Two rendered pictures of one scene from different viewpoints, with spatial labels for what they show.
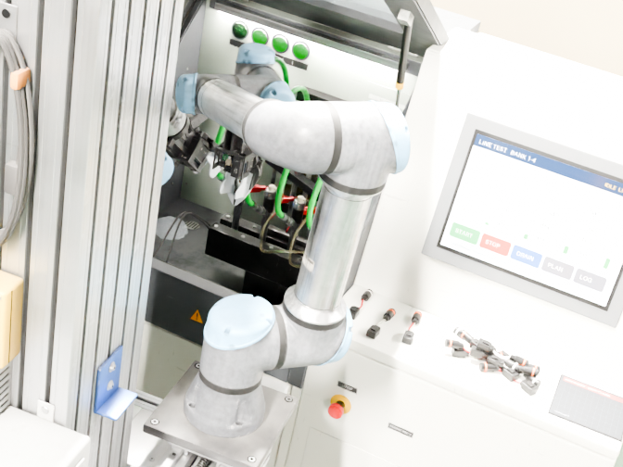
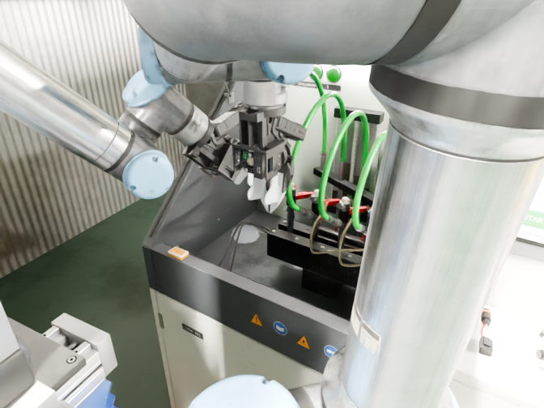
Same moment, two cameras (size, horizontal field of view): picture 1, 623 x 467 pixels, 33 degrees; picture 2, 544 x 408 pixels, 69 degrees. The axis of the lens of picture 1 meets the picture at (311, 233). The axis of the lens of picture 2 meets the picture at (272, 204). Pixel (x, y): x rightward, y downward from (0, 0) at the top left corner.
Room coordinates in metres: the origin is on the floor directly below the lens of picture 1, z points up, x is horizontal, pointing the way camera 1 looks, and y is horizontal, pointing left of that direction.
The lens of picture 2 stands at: (1.31, 0.01, 1.59)
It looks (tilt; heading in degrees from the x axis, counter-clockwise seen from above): 28 degrees down; 14
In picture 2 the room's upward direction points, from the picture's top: straight up
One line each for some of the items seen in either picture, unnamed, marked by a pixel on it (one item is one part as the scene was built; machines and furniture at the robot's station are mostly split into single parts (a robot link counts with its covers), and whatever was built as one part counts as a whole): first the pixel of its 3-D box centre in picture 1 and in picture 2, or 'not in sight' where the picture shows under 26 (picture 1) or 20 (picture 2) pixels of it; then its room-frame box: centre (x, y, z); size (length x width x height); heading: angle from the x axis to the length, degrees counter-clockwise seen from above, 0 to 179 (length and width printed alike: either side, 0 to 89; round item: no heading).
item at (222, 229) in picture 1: (272, 267); (325, 263); (2.26, 0.08, 0.91); 0.34 x 0.10 x 0.15; 71
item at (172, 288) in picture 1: (182, 303); (244, 305); (2.07, 0.27, 0.87); 0.62 x 0.04 x 0.16; 71
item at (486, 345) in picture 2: (413, 326); (486, 329); (1.99, -0.27, 0.99); 0.12 x 0.02 x 0.02; 168
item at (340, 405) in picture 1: (337, 408); not in sight; (1.88, -0.14, 0.80); 0.05 x 0.04 x 0.05; 71
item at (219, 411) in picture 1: (227, 389); not in sight; (1.51, 0.09, 1.09); 0.15 x 0.15 x 0.10
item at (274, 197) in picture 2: (240, 191); (271, 195); (1.95, 0.17, 1.26); 0.06 x 0.03 x 0.09; 161
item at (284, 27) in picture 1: (309, 35); not in sight; (2.54, 0.11, 1.43); 0.54 x 0.03 x 0.02; 71
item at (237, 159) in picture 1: (240, 145); (262, 139); (1.95, 0.18, 1.37); 0.09 x 0.08 x 0.12; 161
